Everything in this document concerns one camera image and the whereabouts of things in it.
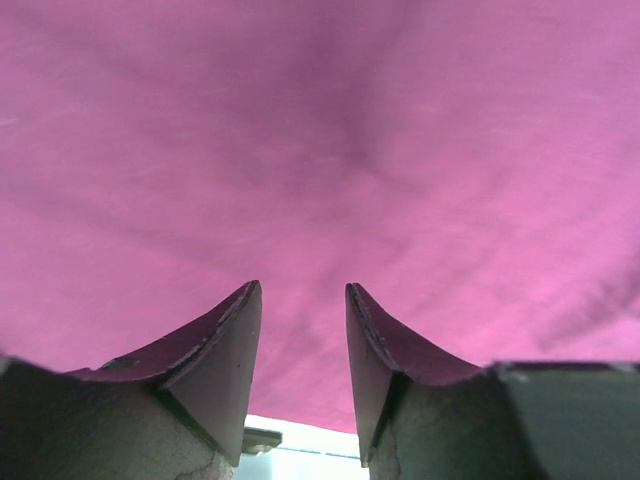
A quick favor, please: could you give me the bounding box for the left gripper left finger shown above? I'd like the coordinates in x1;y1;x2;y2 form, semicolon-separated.
68;280;262;463

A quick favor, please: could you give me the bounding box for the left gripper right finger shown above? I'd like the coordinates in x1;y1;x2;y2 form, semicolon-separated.
345;283;481;467

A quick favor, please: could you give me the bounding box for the purple cloth wrap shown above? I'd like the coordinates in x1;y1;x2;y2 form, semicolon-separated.
1;1;639;432

